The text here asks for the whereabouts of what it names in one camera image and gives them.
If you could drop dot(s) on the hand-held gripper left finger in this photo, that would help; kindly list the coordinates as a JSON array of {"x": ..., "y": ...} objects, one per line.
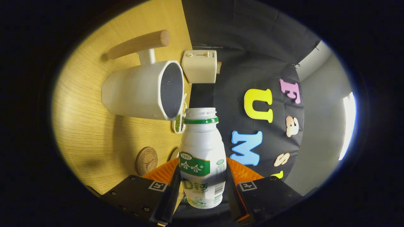
[{"x": 167, "y": 200}]

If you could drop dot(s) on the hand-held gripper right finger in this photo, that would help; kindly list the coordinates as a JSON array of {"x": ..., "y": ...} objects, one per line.
[{"x": 233, "y": 198}]

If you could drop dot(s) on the round cork coaster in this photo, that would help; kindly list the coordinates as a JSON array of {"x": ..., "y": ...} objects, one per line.
[{"x": 146, "y": 160}]

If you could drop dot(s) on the white juice bottle green label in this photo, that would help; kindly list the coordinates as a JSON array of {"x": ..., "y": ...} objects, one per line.
[{"x": 202, "y": 145}]

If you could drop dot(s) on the white round plate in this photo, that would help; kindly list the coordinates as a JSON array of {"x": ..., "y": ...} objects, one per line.
[{"x": 174, "y": 154}]

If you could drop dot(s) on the white divided bean dish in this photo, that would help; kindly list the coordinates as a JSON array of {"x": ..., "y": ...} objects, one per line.
[{"x": 178, "y": 123}]

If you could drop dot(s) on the wooden table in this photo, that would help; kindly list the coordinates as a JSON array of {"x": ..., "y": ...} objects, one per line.
[{"x": 85, "y": 126}]

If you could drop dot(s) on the toast slice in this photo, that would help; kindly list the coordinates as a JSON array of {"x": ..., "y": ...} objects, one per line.
[{"x": 218, "y": 67}]

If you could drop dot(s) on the cream toaster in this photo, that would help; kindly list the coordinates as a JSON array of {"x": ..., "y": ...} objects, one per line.
[{"x": 199, "y": 67}]

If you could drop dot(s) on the black backdrop cloth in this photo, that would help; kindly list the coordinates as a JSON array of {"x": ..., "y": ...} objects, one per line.
[{"x": 240, "y": 47}]

